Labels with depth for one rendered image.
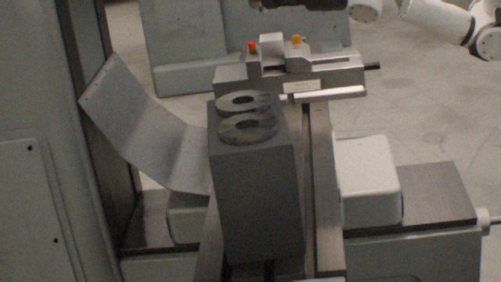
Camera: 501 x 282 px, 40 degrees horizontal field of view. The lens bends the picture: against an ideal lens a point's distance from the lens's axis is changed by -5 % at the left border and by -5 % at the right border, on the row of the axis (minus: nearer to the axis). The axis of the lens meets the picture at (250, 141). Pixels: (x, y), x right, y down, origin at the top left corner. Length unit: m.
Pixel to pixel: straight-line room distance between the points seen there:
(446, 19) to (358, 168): 0.40
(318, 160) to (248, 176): 0.37
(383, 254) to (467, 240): 0.19
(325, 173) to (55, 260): 0.60
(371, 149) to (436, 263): 0.30
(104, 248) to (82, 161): 0.20
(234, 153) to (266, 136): 0.05
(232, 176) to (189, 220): 0.50
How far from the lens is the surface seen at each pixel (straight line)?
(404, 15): 1.36
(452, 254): 1.56
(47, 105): 1.40
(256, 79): 1.62
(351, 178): 1.52
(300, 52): 1.63
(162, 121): 1.67
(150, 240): 1.59
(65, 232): 1.51
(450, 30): 1.38
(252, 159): 1.00
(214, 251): 1.13
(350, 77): 1.63
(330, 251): 1.09
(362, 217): 1.49
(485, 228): 1.68
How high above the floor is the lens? 1.55
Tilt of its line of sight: 24 degrees down
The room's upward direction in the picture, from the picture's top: 8 degrees counter-clockwise
